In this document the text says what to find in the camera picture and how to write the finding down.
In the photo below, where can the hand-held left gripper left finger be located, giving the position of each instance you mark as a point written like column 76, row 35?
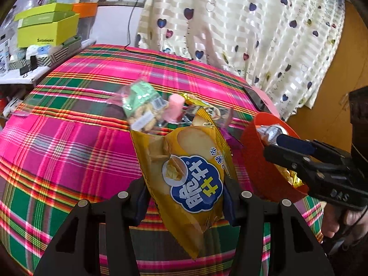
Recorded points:
column 135, row 204

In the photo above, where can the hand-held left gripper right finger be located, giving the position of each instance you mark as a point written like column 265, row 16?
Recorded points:
column 230, row 204

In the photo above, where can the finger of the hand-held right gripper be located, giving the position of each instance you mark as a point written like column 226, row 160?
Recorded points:
column 287, row 161
column 293, row 143

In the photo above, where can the small yellow-green snack packet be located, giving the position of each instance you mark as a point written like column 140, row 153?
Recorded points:
column 293, row 178

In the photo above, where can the white and orange snack packet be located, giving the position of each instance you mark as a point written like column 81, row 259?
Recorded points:
column 267, row 132

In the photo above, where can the red round plastic basin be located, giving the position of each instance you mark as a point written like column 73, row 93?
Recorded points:
column 256, row 161

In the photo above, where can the yellow potato chip bag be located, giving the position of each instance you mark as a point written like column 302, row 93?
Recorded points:
column 187, row 184

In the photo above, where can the purple snack packet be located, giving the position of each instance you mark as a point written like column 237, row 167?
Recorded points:
column 231, row 139

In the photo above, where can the mint green cookie packet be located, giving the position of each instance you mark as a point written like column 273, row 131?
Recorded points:
column 141, row 103

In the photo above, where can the pink snack packet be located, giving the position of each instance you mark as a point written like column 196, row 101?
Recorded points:
column 174, row 107

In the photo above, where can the person's right hand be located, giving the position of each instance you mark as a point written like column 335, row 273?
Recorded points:
column 330, row 221

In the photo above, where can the pink plastic stool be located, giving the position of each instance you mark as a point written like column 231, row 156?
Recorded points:
column 271, row 105

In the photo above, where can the black smartphone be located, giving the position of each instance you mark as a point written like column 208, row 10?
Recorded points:
column 256, row 97

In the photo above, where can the wooden cabinet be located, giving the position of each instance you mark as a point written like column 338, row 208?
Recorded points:
column 330, row 77

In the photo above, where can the pink green plaid tablecloth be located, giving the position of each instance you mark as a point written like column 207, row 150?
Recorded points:
column 72, row 149

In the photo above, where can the cream heart-print curtain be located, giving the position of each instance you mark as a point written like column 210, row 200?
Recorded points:
column 244, row 34

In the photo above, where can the white side table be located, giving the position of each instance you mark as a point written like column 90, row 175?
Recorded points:
column 37, row 76

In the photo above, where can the striped box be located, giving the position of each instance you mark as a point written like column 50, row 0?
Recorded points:
column 63, row 51

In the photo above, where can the green cardboard box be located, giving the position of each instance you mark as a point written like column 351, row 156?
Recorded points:
column 46, row 37

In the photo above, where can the group of small bottles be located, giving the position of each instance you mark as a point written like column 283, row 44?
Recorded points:
column 17, row 54

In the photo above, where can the orange box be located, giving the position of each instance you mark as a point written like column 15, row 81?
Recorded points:
column 86, row 10

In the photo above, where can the green box lid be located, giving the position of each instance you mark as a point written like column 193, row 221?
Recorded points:
column 43, row 15

